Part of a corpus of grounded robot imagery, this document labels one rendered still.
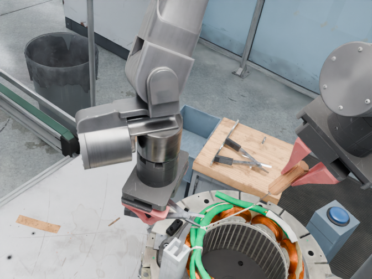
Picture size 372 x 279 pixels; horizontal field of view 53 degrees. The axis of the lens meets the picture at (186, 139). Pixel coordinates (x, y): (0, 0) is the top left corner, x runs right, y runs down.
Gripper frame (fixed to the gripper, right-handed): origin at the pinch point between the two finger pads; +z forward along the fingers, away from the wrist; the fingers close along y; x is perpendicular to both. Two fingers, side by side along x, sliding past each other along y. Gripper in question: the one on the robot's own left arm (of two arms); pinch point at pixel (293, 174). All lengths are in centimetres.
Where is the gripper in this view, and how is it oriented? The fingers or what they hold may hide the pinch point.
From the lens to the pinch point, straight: 48.2
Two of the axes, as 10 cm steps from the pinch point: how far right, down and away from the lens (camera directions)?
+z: -4.4, 5.3, 7.2
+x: 6.4, -3.9, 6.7
